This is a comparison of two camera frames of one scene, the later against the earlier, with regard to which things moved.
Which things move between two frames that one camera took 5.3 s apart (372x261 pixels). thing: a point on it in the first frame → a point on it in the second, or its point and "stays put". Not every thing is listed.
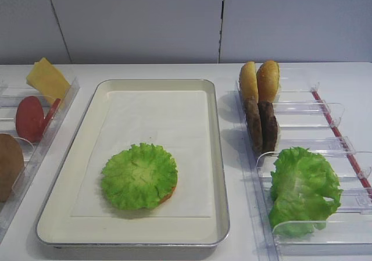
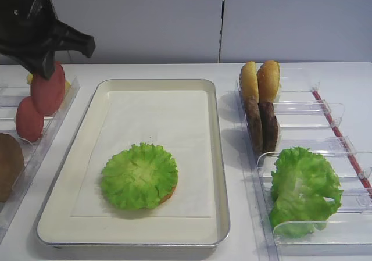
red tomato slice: (50, 114) → (49, 93)
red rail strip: (362, 177) stays put
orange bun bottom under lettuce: (165, 199) stays put
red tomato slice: (29, 118) stays put
